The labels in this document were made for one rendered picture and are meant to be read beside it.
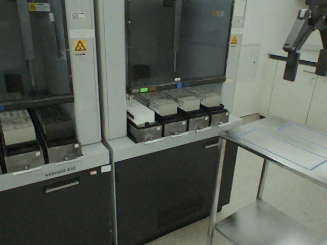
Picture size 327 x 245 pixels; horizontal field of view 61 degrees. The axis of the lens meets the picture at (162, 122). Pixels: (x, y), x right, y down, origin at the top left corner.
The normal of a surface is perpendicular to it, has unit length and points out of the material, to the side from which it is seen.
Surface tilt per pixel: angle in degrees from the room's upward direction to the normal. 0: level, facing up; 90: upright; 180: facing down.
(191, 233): 0
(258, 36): 90
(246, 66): 90
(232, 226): 0
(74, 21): 90
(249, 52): 90
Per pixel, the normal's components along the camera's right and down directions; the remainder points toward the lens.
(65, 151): 0.51, 0.34
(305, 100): -0.86, 0.17
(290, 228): 0.04, -0.92
